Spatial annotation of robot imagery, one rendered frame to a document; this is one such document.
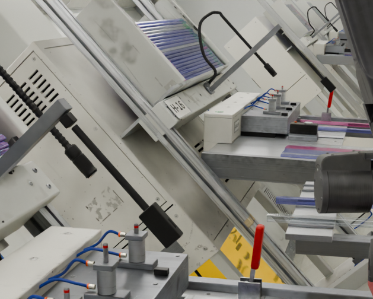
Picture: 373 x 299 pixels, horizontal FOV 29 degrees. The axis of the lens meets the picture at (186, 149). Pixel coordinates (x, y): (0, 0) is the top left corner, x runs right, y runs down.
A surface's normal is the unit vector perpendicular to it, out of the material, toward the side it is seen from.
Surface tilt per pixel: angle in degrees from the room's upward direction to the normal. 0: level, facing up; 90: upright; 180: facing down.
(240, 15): 90
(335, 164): 94
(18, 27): 90
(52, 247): 43
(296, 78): 90
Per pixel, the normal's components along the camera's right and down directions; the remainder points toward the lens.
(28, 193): 0.70, -0.63
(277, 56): -0.26, 0.19
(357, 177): 0.00, -0.54
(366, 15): -0.04, 0.07
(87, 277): -0.01, -0.98
